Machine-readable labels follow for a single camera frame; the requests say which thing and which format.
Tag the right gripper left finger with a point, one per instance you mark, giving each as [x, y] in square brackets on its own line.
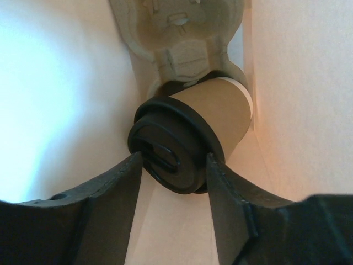
[88, 224]

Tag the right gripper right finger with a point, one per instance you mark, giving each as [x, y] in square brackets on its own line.
[252, 226]

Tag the brown paper cup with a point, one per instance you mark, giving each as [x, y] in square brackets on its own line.
[226, 105]

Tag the cardboard cup carrier tray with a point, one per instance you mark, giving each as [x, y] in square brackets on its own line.
[179, 41]

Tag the black coffee cup lid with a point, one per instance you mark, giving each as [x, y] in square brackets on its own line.
[174, 141]

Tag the orange paper bag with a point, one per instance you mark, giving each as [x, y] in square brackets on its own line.
[69, 97]

